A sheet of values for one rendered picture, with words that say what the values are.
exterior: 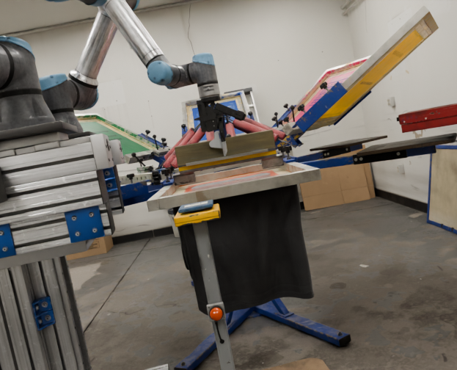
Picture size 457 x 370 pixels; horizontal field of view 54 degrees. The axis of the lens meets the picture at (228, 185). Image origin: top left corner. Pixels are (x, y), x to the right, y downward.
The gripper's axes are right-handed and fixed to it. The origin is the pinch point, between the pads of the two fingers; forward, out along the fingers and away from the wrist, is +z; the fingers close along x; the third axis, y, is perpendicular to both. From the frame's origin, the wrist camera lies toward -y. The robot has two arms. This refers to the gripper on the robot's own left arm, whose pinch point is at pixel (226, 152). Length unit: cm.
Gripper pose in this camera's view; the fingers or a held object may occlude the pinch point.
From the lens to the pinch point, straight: 163.1
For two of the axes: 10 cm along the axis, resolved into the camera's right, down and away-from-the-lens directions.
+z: 1.8, 9.8, 1.0
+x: 0.2, 1.0, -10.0
